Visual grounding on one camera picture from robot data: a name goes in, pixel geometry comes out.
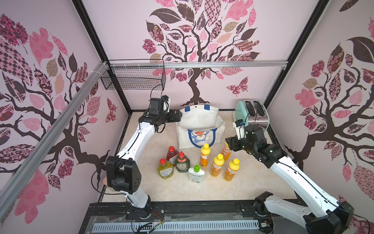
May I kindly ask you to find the red liquid soap bottle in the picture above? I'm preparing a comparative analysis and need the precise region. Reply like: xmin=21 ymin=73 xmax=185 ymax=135
xmin=166 ymin=146 xmax=179 ymax=164

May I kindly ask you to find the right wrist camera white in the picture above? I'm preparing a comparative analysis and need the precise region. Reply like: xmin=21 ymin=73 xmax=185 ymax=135
xmin=233 ymin=119 xmax=245 ymax=140

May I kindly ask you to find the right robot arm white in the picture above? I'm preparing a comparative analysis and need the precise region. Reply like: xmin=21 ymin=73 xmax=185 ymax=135
xmin=226 ymin=125 xmax=354 ymax=234

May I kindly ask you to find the white bottle green cap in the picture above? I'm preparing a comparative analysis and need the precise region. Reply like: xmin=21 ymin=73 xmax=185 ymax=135
xmin=188 ymin=165 xmax=205 ymax=184

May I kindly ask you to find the aluminium rail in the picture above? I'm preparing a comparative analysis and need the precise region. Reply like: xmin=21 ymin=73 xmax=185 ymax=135
xmin=1 ymin=61 xmax=108 ymax=219
xmin=110 ymin=60 xmax=288 ymax=69

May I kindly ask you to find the dark green soap bottle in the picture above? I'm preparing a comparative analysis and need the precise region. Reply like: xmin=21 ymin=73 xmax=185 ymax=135
xmin=175 ymin=152 xmax=191 ymax=173

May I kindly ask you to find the aluminium rail left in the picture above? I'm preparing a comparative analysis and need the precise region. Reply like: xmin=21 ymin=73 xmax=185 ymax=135
xmin=1 ymin=61 xmax=108 ymax=219

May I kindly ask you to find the yellow-green soap bottle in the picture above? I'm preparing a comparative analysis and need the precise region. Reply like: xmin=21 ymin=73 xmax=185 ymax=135
xmin=157 ymin=159 xmax=174 ymax=179

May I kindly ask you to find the mint chrome toaster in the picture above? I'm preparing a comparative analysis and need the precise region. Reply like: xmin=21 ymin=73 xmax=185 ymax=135
xmin=233 ymin=99 xmax=270 ymax=130

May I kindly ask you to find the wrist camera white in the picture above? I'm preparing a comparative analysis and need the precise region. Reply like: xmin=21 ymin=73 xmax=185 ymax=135
xmin=233 ymin=119 xmax=245 ymax=140
xmin=161 ymin=95 xmax=170 ymax=112

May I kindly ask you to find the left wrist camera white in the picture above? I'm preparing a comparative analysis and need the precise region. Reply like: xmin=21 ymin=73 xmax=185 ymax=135
xmin=161 ymin=95 xmax=170 ymax=112

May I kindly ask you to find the aluminium rail back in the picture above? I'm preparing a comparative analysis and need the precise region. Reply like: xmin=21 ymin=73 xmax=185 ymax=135
xmin=110 ymin=60 xmax=288 ymax=69

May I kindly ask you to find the black base frame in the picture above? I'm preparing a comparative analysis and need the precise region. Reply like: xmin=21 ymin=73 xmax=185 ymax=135
xmin=79 ymin=200 xmax=307 ymax=234

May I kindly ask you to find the orange dish soap bottle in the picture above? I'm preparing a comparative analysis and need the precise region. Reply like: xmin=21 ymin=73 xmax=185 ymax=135
xmin=210 ymin=154 xmax=225 ymax=177
xmin=224 ymin=159 xmax=240 ymax=181
xmin=222 ymin=142 xmax=232 ymax=161
xmin=200 ymin=143 xmax=211 ymax=167

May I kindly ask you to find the black wire mesh basket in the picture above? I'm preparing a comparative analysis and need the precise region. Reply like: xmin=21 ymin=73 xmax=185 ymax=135
xmin=101 ymin=58 xmax=166 ymax=91

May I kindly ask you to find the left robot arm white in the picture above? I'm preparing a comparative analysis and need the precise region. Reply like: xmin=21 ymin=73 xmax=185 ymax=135
xmin=105 ymin=110 xmax=183 ymax=209

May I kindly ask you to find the white canvas shopping bag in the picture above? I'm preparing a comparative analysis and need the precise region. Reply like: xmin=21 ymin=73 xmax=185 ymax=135
xmin=176 ymin=104 xmax=226 ymax=150

